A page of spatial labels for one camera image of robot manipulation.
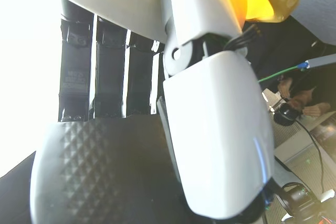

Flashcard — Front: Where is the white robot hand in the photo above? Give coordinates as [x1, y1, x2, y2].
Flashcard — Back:
[30, 0, 276, 224]

